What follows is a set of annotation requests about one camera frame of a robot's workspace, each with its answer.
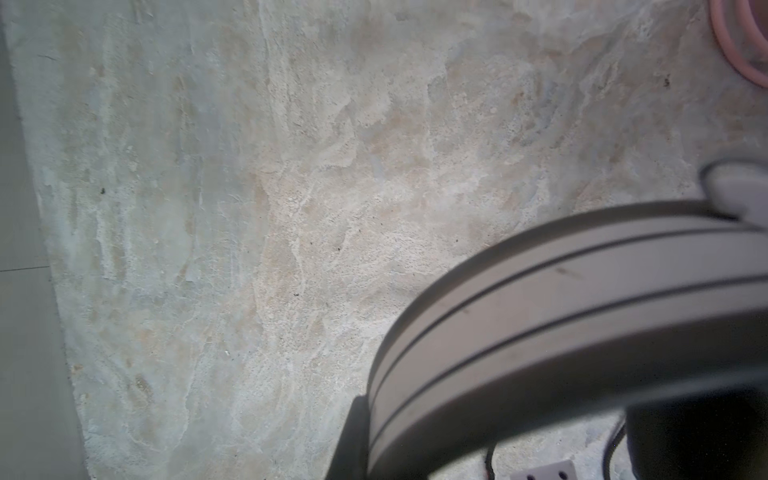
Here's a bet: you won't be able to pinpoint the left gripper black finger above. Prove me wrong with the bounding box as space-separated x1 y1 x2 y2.
325 396 369 480

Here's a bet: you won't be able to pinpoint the white black headphones with cable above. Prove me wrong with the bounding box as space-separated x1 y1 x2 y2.
367 158 767 479

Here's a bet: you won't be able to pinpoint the pink headphones with cable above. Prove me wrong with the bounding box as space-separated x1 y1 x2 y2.
708 0 767 89

